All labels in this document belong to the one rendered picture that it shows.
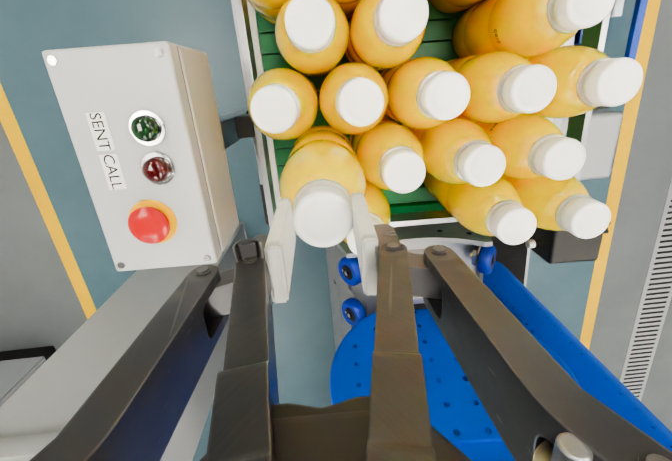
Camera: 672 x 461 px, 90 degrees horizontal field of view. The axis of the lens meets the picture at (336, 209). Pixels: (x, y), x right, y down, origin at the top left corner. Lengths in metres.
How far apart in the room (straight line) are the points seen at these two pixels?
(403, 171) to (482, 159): 0.07
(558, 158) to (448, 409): 0.27
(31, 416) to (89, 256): 1.05
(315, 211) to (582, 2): 0.26
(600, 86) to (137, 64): 0.38
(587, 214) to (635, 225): 1.71
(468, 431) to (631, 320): 2.06
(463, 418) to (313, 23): 0.39
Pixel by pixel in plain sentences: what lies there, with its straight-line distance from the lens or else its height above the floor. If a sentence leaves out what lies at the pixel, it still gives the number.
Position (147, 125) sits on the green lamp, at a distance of 0.32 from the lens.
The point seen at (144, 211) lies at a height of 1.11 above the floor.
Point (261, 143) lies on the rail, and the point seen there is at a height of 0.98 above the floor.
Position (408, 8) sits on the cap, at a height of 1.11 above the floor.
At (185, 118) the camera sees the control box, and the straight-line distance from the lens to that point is 0.32.
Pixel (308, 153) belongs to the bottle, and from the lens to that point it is 0.26.
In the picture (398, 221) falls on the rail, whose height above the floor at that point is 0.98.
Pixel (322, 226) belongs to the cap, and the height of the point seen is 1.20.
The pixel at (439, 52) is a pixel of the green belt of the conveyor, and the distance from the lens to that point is 0.52.
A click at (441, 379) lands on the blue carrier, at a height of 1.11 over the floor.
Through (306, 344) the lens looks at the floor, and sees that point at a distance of 1.89.
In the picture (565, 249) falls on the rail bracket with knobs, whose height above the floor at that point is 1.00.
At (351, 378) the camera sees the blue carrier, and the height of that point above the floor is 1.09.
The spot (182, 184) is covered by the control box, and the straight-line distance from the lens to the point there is 0.33.
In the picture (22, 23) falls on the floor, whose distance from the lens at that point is 1.77.
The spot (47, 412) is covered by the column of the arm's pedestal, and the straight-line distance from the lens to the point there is 0.93.
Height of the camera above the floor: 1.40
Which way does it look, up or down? 70 degrees down
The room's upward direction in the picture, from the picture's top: 174 degrees clockwise
